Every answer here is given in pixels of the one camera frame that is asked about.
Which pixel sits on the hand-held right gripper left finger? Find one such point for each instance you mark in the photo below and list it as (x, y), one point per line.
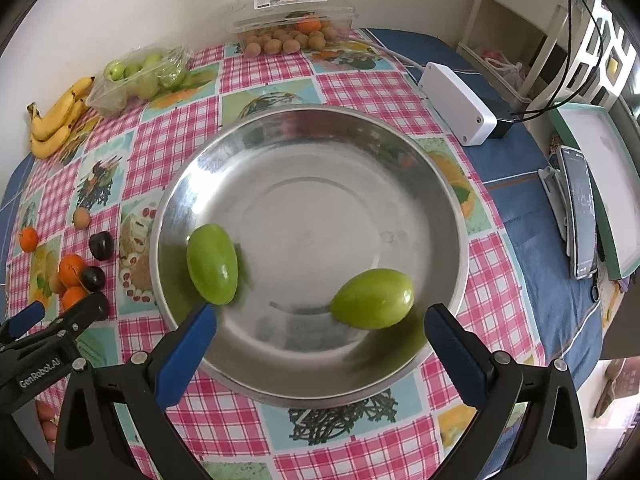
(190, 345)

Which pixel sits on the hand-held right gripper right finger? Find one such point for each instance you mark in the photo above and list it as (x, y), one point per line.
(455, 355)

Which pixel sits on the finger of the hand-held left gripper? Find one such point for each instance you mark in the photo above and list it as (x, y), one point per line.
(29, 314)
(80, 317)

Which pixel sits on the orange tangerine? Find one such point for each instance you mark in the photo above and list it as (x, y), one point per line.
(74, 297)
(71, 270)

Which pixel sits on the dark purple plum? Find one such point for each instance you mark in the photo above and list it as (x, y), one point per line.
(104, 310)
(93, 277)
(101, 245)

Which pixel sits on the green jujube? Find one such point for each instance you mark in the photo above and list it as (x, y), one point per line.
(372, 299)
(212, 264)

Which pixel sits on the large metal bowl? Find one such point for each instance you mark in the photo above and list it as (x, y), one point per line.
(310, 220)

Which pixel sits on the tangerine with green stem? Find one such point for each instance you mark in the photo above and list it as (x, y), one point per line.
(28, 238)

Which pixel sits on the small brown kiwi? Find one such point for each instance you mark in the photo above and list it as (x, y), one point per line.
(81, 218)

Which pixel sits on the blue quilted table cover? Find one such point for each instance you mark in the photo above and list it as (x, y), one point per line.
(545, 240)

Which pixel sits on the brown slipper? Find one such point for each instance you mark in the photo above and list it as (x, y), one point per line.
(615, 385)

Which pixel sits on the white phone clip holder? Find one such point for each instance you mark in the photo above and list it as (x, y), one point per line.
(552, 200)

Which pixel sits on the black smartphone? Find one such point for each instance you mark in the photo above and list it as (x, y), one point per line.
(580, 220)

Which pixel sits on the bunch of yellow bananas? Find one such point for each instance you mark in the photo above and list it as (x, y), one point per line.
(52, 120)

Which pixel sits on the pink checked printed tablecloth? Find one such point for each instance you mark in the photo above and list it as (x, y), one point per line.
(165, 140)

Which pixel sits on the green-framed whiteboard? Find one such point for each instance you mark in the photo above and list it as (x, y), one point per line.
(602, 160)

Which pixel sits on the clear bag of green jujubes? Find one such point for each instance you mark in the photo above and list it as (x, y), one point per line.
(140, 77)

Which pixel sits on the white power box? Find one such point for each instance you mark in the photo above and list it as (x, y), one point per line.
(457, 102)

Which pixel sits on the white plastic bag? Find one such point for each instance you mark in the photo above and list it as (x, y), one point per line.
(502, 70)

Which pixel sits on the pile of brown longans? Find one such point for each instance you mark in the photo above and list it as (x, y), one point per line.
(285, 41)

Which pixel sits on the white wooden chair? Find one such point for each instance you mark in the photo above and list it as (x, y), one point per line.
(515, 22)

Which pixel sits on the tangerine inside clear box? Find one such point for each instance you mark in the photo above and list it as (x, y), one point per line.
(307, 25)

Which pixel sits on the white lattice shelf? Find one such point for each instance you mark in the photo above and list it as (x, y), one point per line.
(605, 40)

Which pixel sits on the bag of brown fruit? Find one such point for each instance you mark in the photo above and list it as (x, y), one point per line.
(295, 10)

